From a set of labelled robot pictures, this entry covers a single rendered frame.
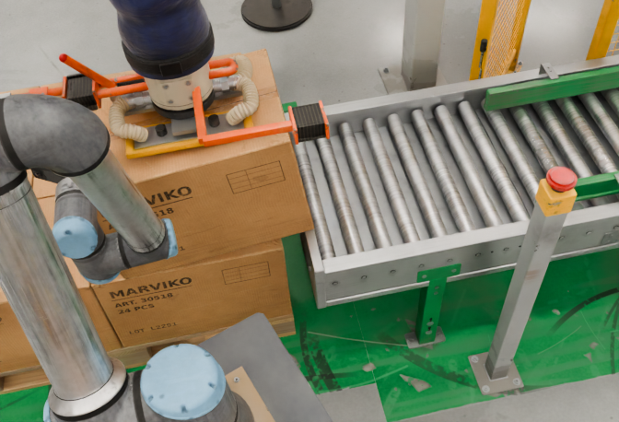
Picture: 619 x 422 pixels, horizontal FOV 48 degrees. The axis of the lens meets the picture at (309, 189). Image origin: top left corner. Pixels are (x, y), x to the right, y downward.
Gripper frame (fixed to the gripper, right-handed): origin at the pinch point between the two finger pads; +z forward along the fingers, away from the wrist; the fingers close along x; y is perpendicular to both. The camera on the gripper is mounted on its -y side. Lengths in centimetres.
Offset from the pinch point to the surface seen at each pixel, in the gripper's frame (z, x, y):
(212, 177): -5.7, -19.6, 31.6
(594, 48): 56, -52, 179
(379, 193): 15, -63, 84
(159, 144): 0.7, -10.4, 19.9
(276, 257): -5, -62, 45
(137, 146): 0.9, -10.2, 14.2
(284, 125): -13, 2, 52
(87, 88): 12.3, 2.1, 4.7
